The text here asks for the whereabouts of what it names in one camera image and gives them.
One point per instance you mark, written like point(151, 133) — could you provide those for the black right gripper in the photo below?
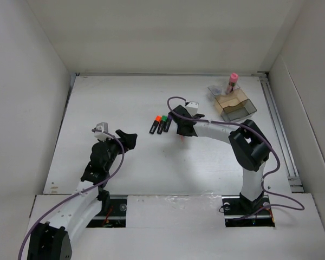
point(179, 130)

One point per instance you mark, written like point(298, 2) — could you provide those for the clear tiered organizer container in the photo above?
point(232, 107)

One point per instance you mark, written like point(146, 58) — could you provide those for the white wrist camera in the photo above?
point(192, 107)
point(100, 131)

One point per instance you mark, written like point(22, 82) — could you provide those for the pink capped glue stick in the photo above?
point(233, 79)

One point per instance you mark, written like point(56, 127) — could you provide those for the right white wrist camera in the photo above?
point(192, 107)

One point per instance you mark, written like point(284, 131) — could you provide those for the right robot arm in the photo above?
point(248, 143)

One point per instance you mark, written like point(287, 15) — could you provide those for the green capped highlighter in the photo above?
point(162, 124)

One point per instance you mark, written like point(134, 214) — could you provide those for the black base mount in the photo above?
point(236, 216)
point(112, 216)

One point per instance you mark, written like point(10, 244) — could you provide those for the aluminium rail right side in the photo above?
point(287, 157)

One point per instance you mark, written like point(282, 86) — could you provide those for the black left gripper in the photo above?
point(129, 140)

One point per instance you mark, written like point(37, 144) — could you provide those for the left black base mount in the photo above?
point(112, 216)

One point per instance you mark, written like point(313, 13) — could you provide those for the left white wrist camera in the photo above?
point(100, 131)

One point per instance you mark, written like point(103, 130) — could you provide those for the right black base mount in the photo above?
point(236, 216)

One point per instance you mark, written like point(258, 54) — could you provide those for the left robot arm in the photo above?
point(54, 238)

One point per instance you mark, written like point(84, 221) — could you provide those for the purple capped highlighter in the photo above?
point(167, 123)

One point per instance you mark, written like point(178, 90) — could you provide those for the orange capped highlighter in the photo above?
point(155, 124)

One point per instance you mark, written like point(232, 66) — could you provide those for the clear jar of clips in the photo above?
point(215, 90)

